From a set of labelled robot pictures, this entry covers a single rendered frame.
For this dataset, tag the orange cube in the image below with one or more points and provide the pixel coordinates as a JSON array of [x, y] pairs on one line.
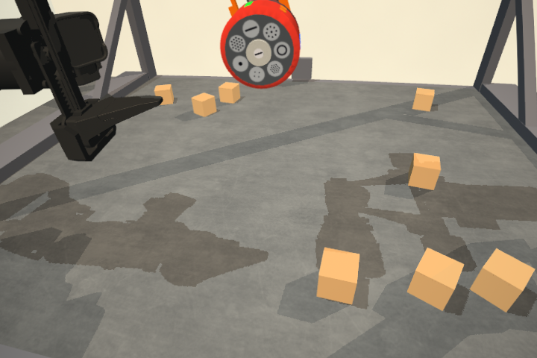
[[423, 99], [502, 279], [204, 104], [435, 279], [337, 278], [166, 92], [229, 92], [424, 171]]

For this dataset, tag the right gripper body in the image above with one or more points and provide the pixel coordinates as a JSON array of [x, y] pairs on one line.
[[25, 65]]

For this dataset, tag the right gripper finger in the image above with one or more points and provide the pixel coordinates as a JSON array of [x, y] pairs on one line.
[[109, 111]]

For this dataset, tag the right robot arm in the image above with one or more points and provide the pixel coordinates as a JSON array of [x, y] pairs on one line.
[[83, 40]]

